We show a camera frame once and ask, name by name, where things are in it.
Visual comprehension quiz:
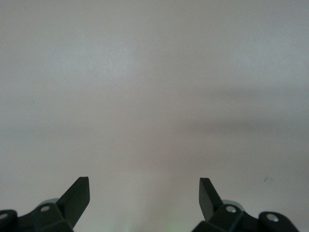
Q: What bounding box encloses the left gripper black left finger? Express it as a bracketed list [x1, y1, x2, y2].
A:
[16, 177, 90, 232]

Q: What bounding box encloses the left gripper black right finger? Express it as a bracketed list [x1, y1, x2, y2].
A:
[192, 178, 260, 232]

